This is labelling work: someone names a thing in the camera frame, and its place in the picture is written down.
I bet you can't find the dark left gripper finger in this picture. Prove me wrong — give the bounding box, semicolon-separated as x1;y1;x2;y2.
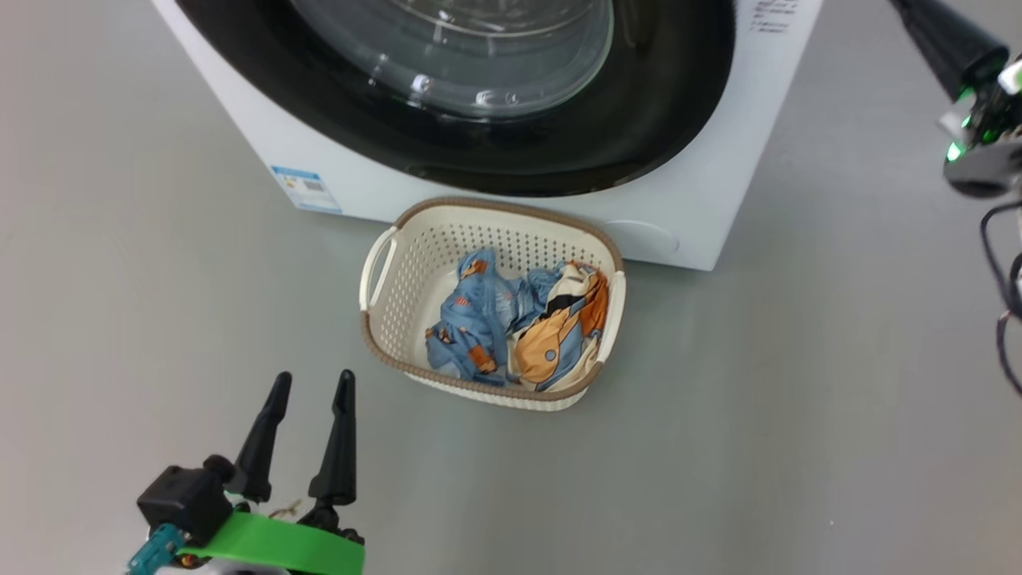
225;371;293;504
308;369;358;509

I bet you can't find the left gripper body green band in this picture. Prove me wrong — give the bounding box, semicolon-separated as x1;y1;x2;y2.
126;455;366;575

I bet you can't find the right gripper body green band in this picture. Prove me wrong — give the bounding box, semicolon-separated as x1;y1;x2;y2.
939;54;1022;200

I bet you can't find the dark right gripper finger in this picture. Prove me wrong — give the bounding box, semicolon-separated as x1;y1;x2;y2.
889;0;1012;101

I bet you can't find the blue patterned garment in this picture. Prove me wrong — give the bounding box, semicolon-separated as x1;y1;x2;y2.
424;248;564;388

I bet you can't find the orange cream blue garment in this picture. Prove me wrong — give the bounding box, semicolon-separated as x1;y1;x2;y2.
507;260;610;392

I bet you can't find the black round glass washer door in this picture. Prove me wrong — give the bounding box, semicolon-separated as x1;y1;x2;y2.
174;0;737;198

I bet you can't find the cream perforated laundry basket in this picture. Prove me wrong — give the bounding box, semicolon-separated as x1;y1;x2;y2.
358;196;628;412

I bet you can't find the white front-load washing machine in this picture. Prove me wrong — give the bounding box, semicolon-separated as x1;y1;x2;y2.
152;0;825;272

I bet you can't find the blue energy label sticker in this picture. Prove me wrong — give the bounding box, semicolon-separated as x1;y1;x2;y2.
270;165;343;215

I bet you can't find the round white filter cover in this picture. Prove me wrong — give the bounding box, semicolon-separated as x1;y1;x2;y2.
604;220;681;260

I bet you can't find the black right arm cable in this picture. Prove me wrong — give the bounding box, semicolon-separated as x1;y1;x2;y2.
979;200;1022;398

